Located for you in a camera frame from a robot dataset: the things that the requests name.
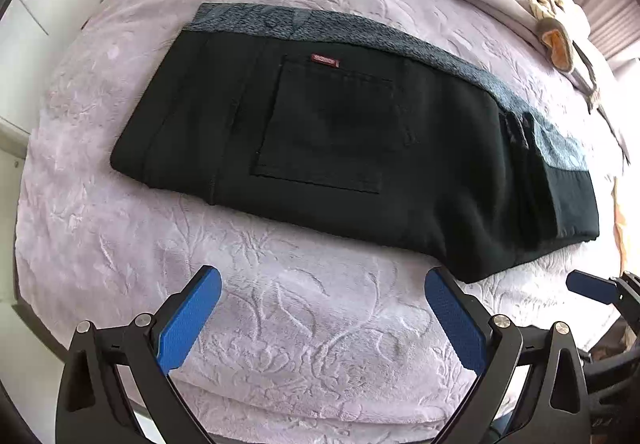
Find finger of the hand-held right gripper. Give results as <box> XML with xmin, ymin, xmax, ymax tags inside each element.
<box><xmin>566</xmin><ymin>270</ymin><xmax>626</xmax><ymax>307</ymax></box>

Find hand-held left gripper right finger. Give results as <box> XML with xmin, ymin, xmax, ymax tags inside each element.
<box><xmin>424</xmin><ymin>266</ymin><xmax>591</xmax><ymax>444</ymax></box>

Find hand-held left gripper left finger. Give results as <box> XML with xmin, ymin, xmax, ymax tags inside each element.
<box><xmin>55</xmin><ymin>265</ymin><xmax>223</xmax><ymax>444</ymax></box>

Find black pants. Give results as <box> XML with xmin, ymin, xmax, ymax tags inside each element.
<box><xmin>110</xmin><ymin>31</ymin><xmax>601</xmax><ymax>283</ymax></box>

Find orange wooden object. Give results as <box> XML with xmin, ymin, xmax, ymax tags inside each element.
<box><xmin>611</xmin><ymin>176</ymin><xmax>633</xmax><ymax>271</ymax></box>

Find lavender embossed blanket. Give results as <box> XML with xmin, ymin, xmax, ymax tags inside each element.
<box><xmin>12</xmin><ymin>0</ymin><xmax>632</xmax><ymax>431</ymax></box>

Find beige curtain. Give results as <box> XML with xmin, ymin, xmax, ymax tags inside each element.
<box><xmin>570</xmin><ymin>0</ymin><xmax>640</xmax><ymax>70</ymax></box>

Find grey leaf-patterned cloth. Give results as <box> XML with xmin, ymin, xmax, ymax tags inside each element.
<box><xmin>187</xmin><ymin>2</ymin><xmax>593</xmax><ymax>172</ymax></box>

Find white wardrobe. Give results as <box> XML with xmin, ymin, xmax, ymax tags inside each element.
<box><xmin>0</xmin><ymin>0</ymin><xmax>141</xmax><ymax>159</ymax></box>

